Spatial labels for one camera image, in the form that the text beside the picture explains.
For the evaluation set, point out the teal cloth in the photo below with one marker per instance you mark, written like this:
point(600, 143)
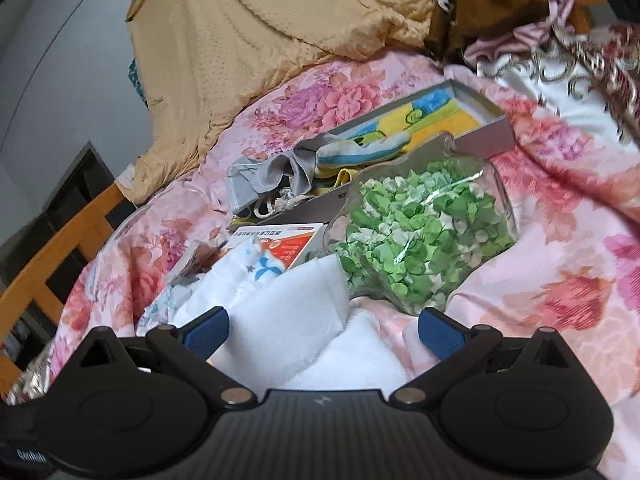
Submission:
point(135, 80)

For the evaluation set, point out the grey face mask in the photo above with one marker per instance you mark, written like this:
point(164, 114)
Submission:
point(247, 185)

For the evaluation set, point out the colourful cartoon drawing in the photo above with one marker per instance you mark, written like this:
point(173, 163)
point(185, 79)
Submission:
point(450, 120)

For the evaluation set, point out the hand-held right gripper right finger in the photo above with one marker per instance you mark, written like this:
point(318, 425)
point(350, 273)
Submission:
point(440, 332)

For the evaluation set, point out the pink floral bedsheet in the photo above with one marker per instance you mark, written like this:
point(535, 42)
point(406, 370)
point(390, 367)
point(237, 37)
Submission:
point(575, 260)

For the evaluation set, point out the silver ornate satin blanket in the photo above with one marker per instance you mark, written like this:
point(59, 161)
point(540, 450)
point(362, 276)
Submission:
point(550, 90)
point(30, 385)

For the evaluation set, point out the wooden slatted bed rail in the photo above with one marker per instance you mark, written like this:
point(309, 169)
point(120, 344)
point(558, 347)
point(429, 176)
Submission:
point(65, 240)

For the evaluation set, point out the red and white medicine box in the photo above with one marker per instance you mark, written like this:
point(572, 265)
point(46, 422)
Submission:
point(295, 245)

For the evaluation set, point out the yellow cloth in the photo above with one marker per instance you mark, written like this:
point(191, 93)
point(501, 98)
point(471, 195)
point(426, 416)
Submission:
point(345, 177)

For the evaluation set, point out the white fluffy cloth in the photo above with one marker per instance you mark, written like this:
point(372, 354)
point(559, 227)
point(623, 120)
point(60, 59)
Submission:
point(300, 310)

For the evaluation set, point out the dark cabinet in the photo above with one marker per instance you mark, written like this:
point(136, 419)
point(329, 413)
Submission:
point(85, 175)

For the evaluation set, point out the beige yellow quilt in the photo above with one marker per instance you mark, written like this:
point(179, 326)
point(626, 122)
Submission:
point(250, 35)

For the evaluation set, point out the grey cardboard box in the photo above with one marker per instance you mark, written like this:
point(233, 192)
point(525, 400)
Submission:
point(480, 145)

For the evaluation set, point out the brown multicolour patchwork cloth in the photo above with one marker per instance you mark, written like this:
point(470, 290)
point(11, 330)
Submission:
point(480, 10)

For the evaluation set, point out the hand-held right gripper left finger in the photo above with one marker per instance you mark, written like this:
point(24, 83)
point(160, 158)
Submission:
point(205, 332)

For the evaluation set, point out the glass jar of green paper stars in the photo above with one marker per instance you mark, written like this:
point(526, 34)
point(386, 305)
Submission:
point(420, 230)

